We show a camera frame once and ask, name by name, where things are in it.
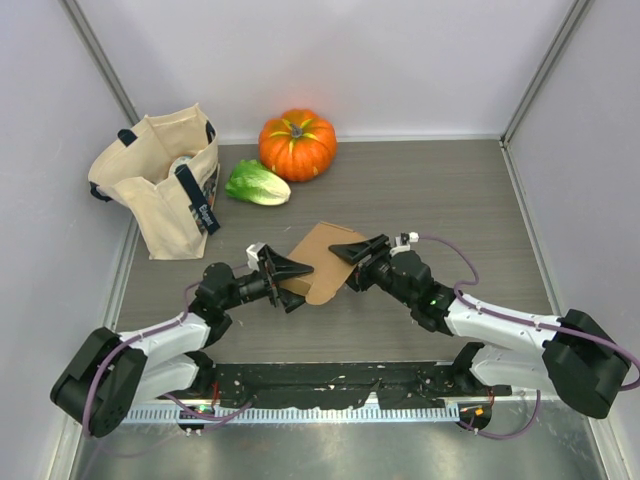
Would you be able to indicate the orange pumpkin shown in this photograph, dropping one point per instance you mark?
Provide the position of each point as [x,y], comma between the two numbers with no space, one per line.
[298,146]

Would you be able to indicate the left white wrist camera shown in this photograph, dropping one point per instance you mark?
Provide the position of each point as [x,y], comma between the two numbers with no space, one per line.
[253,255]

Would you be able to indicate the beige canvas tote bag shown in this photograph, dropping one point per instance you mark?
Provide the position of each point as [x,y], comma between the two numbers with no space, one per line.
[165,170]

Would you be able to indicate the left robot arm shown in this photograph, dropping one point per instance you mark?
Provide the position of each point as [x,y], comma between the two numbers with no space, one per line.
[111,372]

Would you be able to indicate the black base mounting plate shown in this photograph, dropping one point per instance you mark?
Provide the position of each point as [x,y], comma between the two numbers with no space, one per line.
[336,386]

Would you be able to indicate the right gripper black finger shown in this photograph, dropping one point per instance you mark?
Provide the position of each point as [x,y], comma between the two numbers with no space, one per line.
[354,253]
[354,281]

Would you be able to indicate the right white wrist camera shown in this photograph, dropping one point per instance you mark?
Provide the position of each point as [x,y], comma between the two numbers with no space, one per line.
[404,241]

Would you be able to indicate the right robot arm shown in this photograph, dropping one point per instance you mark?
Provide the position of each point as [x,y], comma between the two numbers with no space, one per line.
[568,356]

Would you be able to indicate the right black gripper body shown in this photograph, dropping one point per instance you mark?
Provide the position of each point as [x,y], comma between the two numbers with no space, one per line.
[380,256]

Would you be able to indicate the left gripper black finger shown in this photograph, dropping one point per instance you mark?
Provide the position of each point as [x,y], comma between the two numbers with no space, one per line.
[280,268]
[291,301]

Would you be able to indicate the green lettuce head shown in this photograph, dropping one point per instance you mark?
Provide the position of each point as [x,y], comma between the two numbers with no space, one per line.
[251,181]

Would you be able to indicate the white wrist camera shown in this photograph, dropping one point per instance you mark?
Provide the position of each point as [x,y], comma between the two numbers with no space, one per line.
[404,241]
[253,255]

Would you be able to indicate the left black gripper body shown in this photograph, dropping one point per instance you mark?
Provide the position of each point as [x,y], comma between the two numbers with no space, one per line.
[273,285]

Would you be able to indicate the brown cardboard paper box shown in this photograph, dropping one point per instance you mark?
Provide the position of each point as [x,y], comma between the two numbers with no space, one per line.
[330,272]

